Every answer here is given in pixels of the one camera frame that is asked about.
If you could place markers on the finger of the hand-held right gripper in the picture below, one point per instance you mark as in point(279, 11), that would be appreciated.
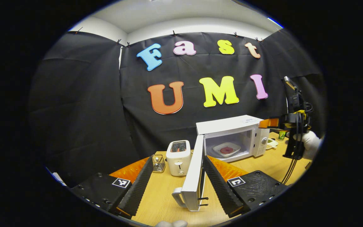
point(268, 123)

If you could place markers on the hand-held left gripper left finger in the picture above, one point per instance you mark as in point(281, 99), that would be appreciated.
point(139, 186)

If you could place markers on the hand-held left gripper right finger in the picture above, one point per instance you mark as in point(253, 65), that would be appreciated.
point(221, 189)

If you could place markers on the white rectangular plate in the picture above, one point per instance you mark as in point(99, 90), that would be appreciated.
point(217, 151)

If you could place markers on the pink meat slice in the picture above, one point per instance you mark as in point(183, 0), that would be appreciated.
point(227, 150)

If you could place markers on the white microwave oven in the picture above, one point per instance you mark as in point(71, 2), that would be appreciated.
point(228, 124)

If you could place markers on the green drink bottle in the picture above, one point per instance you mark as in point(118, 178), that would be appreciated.
point(281, 135)

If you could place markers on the divided dish of beans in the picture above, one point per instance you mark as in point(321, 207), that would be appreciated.
point(271, 144)

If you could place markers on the white toaster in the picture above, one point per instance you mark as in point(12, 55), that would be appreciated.
point(178, 159)

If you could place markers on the white side desk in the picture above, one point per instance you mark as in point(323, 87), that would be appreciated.
point(60, 179)

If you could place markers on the black backdrop cloth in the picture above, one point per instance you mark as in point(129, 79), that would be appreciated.
point(83, 104)

